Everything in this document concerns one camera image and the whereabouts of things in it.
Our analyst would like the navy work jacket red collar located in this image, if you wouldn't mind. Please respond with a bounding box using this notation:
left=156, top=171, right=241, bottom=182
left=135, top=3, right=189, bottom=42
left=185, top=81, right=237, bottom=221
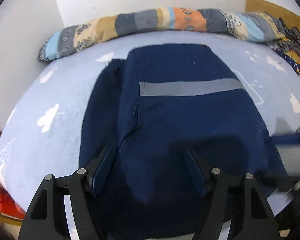
left=79, top=44, right=287, bottom=239

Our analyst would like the red object at bedside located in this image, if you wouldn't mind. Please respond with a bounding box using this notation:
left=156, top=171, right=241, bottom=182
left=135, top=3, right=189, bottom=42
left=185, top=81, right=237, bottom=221
left=0, top=183, right=25, bottom=220

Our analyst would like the light blue cloud bedsheet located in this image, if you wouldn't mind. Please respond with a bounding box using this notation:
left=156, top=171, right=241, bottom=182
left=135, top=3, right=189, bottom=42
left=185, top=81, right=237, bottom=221
left=0, top=31, right=300, bottom=208

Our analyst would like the patterned crumpled cloth pile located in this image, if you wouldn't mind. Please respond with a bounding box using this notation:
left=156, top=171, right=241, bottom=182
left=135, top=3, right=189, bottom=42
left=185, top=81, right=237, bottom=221
left=267, top=18, right=300, bottom=76

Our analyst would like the striped patchwork rolled quilt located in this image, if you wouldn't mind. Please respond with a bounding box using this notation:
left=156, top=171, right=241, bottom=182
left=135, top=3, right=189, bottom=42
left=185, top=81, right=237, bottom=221
left=38, top=7, right=286, bottom=61

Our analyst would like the wooden headboard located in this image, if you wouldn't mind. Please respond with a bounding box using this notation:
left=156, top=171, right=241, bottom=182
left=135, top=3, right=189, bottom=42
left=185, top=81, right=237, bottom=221
left=245, top=0, right=300, bottom=27

